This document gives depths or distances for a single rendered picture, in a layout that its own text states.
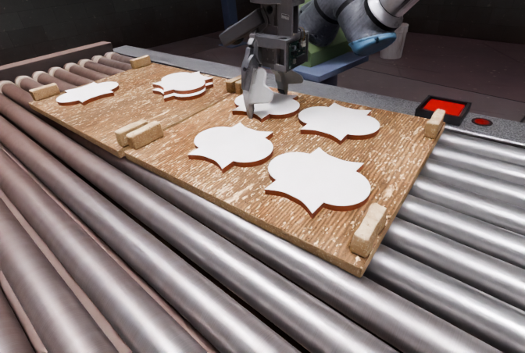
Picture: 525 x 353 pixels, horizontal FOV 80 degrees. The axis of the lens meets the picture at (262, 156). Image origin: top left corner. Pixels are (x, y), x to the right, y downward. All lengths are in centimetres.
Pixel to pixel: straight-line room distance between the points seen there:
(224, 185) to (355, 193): 17
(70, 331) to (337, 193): 30
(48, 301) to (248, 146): 30
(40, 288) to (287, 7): 48
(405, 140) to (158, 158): 38
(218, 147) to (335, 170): 18
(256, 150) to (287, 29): 20
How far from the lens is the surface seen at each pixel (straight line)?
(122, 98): 80
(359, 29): 94
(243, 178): 43
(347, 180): 41
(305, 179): 41
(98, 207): 49
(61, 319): 38
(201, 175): 45
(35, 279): 43
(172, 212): 43
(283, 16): 53
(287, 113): 58
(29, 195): 58
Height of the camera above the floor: 119
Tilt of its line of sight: 33 degrees down
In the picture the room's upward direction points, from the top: 5 degrees counter-clockwise
